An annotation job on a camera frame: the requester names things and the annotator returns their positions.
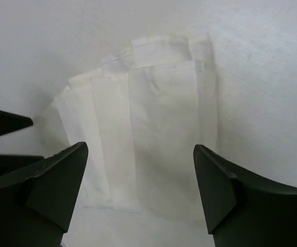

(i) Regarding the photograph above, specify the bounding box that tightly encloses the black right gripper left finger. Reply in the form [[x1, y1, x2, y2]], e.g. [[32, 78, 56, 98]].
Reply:
[[0, 142, 89, 247]]

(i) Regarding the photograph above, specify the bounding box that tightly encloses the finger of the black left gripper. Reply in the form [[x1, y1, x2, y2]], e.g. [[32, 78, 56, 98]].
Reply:
[[0, 110, 33, 136], [0, 154, 44, 176]]

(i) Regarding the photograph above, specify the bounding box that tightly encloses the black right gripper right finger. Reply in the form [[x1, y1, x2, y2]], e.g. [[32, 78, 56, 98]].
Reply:
[[194, 145, 297, 246]]

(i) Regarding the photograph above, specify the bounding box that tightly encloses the white pleated skirt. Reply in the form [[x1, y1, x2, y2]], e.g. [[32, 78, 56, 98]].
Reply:
[[34, 32, 222, 247]]

